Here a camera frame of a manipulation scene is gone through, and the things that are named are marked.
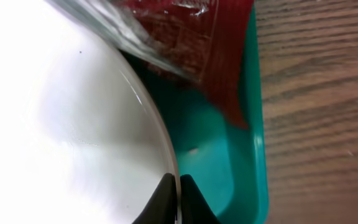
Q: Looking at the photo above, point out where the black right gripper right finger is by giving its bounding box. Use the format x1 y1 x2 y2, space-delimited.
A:
180 174 220 224

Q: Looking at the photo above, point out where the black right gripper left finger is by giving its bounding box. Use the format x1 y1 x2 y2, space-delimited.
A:
133 173 177 224

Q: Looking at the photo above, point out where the large white plate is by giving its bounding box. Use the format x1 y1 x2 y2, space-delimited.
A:
0 1 179 223

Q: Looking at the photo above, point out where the red snack wrapper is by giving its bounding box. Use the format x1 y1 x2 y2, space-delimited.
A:
50 0 254 129

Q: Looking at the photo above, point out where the teal plastic serving tray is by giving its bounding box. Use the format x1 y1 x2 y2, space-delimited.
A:
126 14 269 223

